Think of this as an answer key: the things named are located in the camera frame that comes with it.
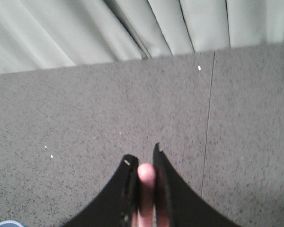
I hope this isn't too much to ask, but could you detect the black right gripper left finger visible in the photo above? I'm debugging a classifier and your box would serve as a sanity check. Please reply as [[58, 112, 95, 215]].
[[63, 154, 139, 227]]

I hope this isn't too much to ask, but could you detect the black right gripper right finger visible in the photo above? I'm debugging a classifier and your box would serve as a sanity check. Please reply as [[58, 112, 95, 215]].
[[153, 143, 238, 227]]

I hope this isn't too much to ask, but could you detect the pink chopstick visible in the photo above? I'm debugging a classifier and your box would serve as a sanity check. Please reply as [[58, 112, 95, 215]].
[[137, 163, 156, 227]]

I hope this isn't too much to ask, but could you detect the blue plastic cup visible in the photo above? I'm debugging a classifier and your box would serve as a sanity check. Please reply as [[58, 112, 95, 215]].
[[0, 220, 25, 227]]

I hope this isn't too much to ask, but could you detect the grey-white curtain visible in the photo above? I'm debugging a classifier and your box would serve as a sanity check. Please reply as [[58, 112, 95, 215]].
[[0, 0, 284, 74]]

